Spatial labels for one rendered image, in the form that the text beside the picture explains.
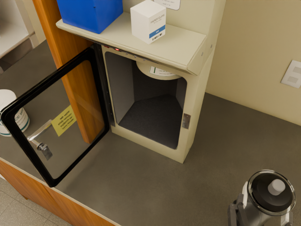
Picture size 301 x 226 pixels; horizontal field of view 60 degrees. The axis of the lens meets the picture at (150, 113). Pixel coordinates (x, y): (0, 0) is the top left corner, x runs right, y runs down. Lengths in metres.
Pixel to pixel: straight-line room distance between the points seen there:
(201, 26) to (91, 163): 0.67
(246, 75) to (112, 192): 0.72
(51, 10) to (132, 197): 0.64
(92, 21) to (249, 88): 0.82
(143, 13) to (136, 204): 0.65
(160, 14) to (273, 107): 0.85
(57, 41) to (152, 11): 0.31
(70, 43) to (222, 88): 0.74
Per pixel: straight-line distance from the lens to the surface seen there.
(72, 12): 0.60
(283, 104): 1.25
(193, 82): 0.68
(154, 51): 0.53
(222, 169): 1.04
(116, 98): 0.94
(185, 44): 0.55
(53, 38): 0.74
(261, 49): 1.10
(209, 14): 0.57
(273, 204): 0.68
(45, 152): 0.80
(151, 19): 0.52
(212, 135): 1.11
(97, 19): 0.57
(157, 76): 0.75
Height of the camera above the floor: 1.83
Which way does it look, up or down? 51 degrees down
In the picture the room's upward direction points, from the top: straight up
